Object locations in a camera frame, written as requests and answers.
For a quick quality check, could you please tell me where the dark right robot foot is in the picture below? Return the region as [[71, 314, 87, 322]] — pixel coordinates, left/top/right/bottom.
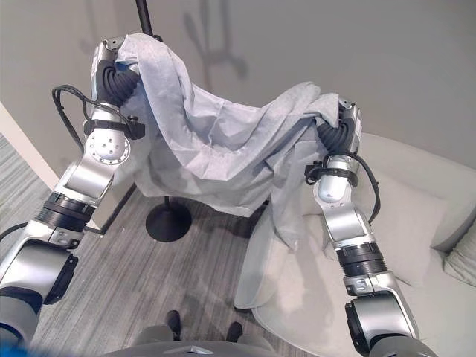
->
[[225, 321, 244, 344]]

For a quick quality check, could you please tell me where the dark robot foot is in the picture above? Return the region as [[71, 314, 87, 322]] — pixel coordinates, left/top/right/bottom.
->
[[164, 310, 184, 341], [225, 321, 244, 344]]

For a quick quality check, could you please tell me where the grey robot torso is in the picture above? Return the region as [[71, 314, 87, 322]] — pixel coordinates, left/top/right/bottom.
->
[[106, 324, 277, 357]]

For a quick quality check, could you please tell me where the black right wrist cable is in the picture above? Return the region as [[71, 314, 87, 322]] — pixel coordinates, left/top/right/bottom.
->
[[352, 154, 382, 226]]

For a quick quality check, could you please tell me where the dark left robot foot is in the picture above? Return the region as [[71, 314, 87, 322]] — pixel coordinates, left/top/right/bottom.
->
[[164, 310, 184, 341]]

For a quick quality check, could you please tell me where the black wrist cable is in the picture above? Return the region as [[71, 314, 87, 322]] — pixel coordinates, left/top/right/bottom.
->
[[352, 154, 382, 226], [51, 85, 98, 150]]

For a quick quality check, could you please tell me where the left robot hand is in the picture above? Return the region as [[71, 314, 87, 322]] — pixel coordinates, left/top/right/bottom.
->
[[90, 36, 142, 109]]

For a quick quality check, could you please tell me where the black clothes rack stand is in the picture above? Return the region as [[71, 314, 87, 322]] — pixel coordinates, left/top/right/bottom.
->
[[134, 0, 193, 245]]

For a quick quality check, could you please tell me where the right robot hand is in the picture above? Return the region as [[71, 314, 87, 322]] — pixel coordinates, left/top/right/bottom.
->
[[317, 97, 363, 154]]

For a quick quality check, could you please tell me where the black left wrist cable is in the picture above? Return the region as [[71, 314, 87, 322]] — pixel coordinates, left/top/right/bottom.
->
[[51, 85, 98, 150]]

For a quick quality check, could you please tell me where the grey-green cushion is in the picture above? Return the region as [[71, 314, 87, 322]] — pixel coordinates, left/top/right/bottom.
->
[[441, 239, 476, 288]]

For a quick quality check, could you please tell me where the light blue-grey garment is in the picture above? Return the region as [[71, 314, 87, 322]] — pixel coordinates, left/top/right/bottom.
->
[[111, 32, 341, 251]]

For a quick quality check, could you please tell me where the beige sofa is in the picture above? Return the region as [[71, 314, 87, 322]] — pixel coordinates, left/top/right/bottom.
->
[[233, 132, 476, 357]]

